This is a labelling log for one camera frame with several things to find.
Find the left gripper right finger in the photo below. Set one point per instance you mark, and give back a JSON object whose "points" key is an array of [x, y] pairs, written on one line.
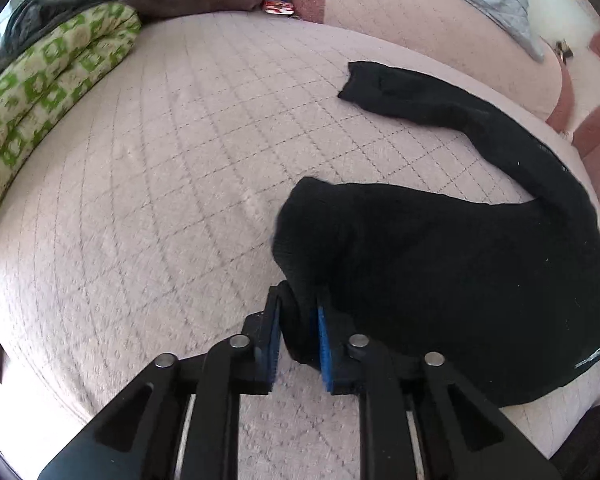
{"points": [[419, 417]]}

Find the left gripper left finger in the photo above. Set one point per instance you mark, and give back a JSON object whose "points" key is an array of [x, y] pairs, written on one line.
{"points": [[179, 418]]}

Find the black pants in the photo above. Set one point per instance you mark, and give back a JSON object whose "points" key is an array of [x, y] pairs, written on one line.
{"points": [[509, 293]]}

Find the green patterned folded blanket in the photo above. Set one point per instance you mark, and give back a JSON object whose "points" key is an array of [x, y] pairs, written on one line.
{"points": [[48, 78]]}

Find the pink bolster pillow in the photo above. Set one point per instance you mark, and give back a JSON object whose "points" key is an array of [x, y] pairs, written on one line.
{"points": [[457, 34]]}

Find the red patterned small packet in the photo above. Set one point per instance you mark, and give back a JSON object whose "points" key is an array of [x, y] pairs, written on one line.
{"points": [[278, 7]]}

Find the dark grey folded cloth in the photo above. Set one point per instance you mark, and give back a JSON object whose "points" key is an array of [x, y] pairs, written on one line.
{"points": [[33, 19]]}

